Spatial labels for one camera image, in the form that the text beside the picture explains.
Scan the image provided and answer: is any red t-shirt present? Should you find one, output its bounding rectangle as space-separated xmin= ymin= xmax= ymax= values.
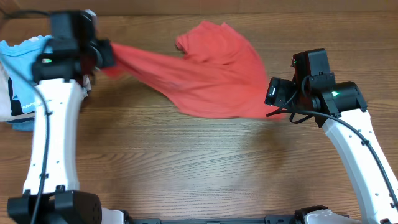
xmin=102 ymin=21 xmax=274 ymax=119

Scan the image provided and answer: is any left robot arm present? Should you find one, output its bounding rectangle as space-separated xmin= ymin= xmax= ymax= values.
xmin=7 ymin=10 xmax=125 ymax=224

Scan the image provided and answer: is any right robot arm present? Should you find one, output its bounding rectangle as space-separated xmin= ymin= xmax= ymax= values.
xmin=265 ymin=48 xmax=397 ymax=223

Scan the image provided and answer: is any light blue printed t-shirt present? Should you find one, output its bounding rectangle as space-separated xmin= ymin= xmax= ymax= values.
xmin=1 ymin=35 xmax=52 ymax=114

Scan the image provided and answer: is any black folded garment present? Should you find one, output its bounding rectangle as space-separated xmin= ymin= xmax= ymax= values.
xmin=7 ymin=78 xmax=25 ymax=120

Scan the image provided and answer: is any beige folded garment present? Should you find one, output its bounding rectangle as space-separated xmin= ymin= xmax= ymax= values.
xmin=0 ymin=35 xmax=91 ymax=123

